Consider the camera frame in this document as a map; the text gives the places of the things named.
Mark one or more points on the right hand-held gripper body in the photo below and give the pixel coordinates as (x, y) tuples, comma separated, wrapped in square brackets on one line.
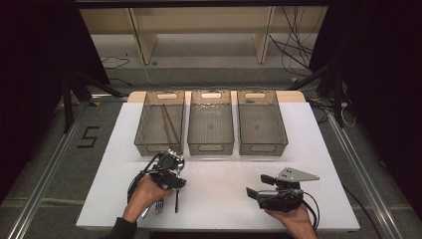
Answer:
[(282, 200)]

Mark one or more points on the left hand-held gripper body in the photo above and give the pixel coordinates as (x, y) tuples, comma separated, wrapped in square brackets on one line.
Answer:
[(167, 162)]

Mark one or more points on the silver metal spoon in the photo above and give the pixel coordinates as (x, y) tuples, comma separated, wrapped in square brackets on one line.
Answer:
[(177, 200)]

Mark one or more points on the brown wooden chopstick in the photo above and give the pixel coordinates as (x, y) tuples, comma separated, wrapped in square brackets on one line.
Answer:
[(171, 124), (166, 127)]

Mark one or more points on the transparent grey plastic bin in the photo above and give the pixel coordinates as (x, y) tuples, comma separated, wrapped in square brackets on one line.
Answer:
[(210, 126), (152, 126), (262, 126)]

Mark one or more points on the person's left hand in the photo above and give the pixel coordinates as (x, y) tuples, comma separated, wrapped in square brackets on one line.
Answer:
[(146, 194)]

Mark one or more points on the person's right hand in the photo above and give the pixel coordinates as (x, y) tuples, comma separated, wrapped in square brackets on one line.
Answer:
[(298, 222)]

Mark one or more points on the white table sheet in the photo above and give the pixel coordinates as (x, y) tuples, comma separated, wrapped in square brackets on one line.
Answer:
[(215, 205)]

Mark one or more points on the black metal stand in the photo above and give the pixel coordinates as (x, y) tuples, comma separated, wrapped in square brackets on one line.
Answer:
[(68, 106), (337, 99)]

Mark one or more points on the light wooden shelf unit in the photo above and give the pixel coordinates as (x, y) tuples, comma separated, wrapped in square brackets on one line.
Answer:
[(199, 20)]

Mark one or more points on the black curtain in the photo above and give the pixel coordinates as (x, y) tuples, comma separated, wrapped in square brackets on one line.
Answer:
[(391, 83), (30, 83)]

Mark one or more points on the silver metal floor rail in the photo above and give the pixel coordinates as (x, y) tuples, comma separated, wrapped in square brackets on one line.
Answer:
[(361, 172), (43, 186)]

